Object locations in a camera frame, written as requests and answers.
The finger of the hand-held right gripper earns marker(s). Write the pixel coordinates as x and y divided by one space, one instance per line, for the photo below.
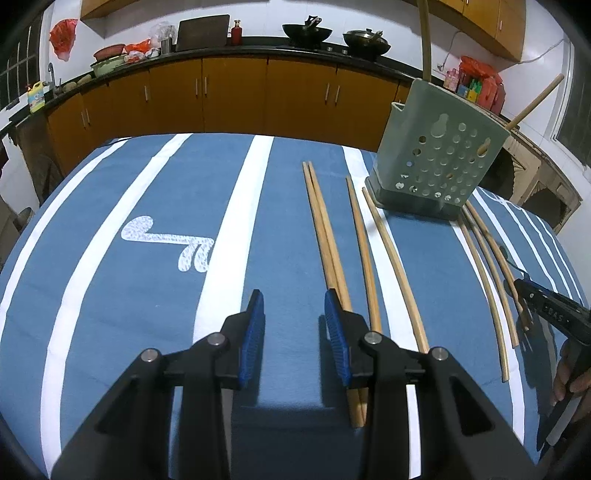
554 316

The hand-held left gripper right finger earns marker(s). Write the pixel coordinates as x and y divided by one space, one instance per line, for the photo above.
336 337

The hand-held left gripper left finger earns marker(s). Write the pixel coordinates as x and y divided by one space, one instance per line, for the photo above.
254 332

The green perforated chopstick holder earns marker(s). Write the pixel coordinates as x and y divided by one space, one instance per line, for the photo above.
438 152

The person's right hand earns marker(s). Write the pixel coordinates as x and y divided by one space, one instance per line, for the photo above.
561 383

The blue striped tablecloth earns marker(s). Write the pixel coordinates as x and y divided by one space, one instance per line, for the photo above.
138 286

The carved wooden side cabinet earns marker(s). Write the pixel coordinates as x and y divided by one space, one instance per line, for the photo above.
540 175

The dark screened window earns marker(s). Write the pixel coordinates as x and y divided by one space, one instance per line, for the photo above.
575 106

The wooden lower kitchen cabinets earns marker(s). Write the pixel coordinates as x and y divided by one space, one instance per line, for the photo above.
231 92

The pink bottle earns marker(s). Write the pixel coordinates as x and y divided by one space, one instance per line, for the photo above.
450 81

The black lidded wok right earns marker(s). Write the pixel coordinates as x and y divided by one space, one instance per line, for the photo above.
367 42

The red bottle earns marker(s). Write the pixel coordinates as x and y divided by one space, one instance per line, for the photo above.
236 34

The steel cup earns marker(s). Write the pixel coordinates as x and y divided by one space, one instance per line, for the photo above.
166 45

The wooden upper cabinets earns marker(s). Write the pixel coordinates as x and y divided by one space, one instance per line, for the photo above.
489 23
106 8

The green basin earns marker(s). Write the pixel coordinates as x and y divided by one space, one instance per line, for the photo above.
106 67

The red and white plastic bag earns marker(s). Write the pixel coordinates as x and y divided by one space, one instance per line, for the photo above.
141 50

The dark wooden cutting board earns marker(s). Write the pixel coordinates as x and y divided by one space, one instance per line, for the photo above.
203 32

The clear plastic bag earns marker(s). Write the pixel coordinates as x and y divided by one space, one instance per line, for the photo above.
162 31

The pink basin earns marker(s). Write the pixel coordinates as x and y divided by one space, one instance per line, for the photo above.
110 50

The yellow detergent bottle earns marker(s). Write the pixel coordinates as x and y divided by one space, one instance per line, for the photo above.
36 98

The metal faucet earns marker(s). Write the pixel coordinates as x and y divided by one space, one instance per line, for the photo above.
51 74

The hanging red plastic bag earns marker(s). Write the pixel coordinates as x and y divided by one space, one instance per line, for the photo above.
63 39

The barred window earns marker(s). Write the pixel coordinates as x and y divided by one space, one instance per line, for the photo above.
18 60

